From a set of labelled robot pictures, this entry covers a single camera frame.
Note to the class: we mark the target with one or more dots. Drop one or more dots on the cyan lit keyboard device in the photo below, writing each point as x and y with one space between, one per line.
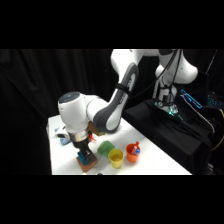
215 100

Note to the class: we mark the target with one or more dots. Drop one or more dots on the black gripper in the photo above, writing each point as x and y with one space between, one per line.
81 146

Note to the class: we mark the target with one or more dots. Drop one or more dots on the wooden block with dark face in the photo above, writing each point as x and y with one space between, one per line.
90 165

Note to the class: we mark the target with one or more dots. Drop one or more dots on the blue lit frame device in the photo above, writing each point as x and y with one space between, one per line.
191 97

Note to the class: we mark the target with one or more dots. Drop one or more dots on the orange plastic cup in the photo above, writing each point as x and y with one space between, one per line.
130 155

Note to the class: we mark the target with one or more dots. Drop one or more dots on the red white marker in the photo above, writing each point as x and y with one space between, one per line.
135 149

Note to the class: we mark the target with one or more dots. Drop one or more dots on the black cloth covered stand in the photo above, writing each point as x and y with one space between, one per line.
163 133

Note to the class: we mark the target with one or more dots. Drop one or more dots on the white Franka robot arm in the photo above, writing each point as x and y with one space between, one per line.
113 106

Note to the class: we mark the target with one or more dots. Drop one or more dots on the yellow plastic cup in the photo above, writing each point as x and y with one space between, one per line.
116 158

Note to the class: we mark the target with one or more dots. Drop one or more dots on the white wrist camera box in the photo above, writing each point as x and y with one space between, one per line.
61 133

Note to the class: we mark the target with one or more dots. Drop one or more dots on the tan wrist mount piece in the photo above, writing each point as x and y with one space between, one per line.
96 130

